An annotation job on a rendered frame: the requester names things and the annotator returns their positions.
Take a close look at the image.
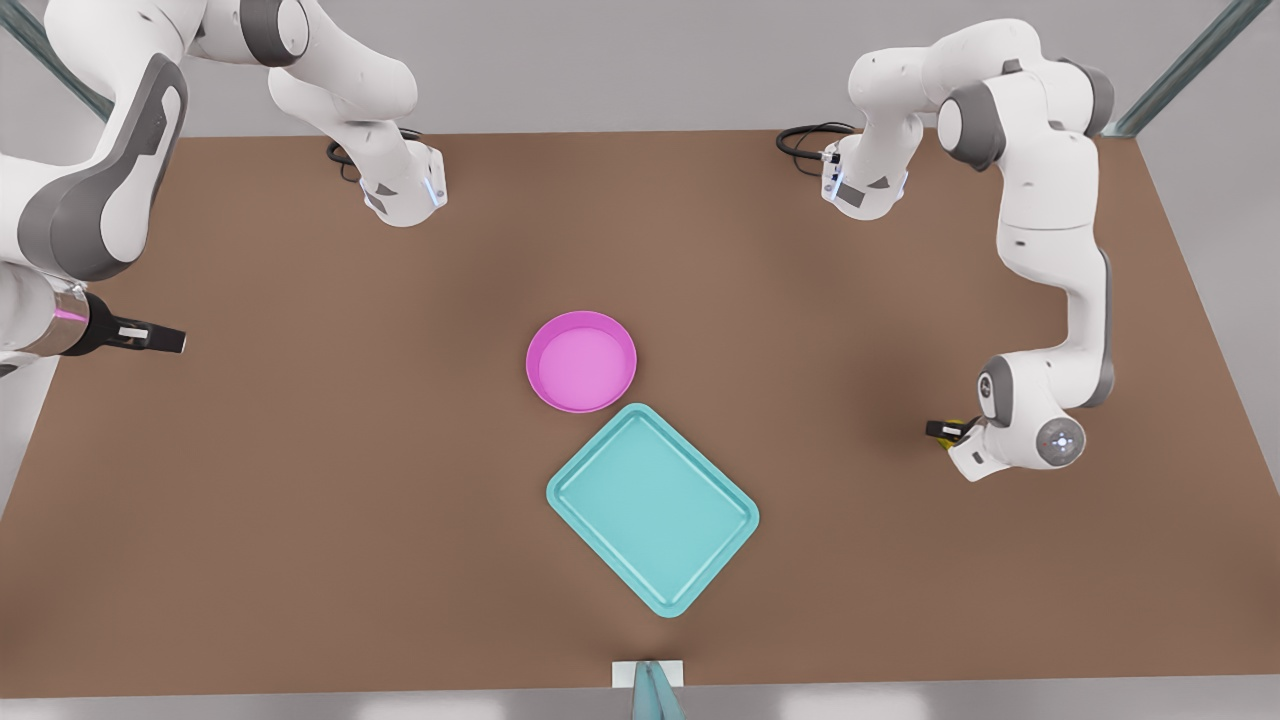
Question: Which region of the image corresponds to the black cable loop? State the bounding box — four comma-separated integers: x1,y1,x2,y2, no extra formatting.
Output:
327,127,424,184
776,122,859,180

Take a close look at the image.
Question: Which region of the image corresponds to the teal rectangular tray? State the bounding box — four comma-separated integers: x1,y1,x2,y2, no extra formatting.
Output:
546,403,761,619

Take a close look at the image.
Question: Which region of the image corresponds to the silver frame post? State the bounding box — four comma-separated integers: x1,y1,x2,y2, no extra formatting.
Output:
612,659,687,720
1108,0,1273,138
0,0,115,123

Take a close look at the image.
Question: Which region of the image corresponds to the pink round plate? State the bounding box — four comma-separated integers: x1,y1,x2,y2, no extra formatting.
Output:
526,310,638,415

